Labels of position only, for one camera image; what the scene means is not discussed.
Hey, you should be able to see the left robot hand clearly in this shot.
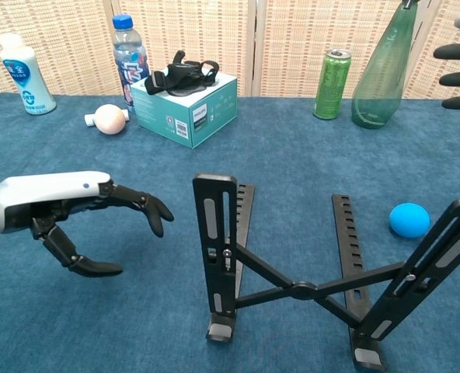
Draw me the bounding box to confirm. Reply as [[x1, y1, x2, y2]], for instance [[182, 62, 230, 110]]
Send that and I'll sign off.
[[0, 170, 176, 278]]

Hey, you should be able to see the black metal laptop stand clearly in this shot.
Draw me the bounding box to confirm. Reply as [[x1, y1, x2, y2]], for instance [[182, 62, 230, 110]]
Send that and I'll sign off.
[[192, 173, 460, 371]]

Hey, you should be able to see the green glass spray bottle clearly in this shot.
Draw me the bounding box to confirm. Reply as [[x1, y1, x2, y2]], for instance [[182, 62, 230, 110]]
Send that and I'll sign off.
[[350, 0, 425, 130]]

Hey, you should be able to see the white lip balm tube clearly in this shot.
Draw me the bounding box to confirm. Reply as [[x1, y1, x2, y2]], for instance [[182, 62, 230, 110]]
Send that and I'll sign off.
[[84, 109, 131, 127]]

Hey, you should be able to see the cream ball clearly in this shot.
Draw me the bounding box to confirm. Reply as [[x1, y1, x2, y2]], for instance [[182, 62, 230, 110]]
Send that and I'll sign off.
[[93, 103, 127, 136]]

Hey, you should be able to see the white bottle blue label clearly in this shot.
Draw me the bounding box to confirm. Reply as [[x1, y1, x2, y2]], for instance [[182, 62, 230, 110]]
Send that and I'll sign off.
[[0, 33, 58, 116]]

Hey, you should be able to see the blue table mat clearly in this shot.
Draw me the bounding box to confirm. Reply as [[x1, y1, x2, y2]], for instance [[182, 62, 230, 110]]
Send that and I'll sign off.
[[0, 92, 460, 373]]

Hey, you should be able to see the green drink can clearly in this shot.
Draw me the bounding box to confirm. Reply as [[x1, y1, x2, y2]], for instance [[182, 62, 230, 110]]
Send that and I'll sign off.
[[312, 48, 353, 120]]

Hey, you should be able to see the teal cardboard box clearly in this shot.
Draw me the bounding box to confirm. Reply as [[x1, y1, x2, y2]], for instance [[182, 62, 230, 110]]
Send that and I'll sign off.
[[131, 71, 239, 150]]

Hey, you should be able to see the clear bottle blue cap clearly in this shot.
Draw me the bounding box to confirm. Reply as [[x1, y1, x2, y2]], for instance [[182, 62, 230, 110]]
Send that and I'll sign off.
[[111, 14, 152, 113]]

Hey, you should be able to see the bamboo folding screen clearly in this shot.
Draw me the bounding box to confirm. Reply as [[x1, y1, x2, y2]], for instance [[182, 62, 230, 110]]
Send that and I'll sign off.
[[0, 0, 460, 100]]

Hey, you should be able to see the blue ball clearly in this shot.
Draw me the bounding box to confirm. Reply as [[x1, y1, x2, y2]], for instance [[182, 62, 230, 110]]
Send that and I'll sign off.
[[389, 201, 431, 239]]

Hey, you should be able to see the black strap device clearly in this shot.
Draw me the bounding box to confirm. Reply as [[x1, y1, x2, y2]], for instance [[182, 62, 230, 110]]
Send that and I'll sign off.
[[144, 50, 220, 97]]

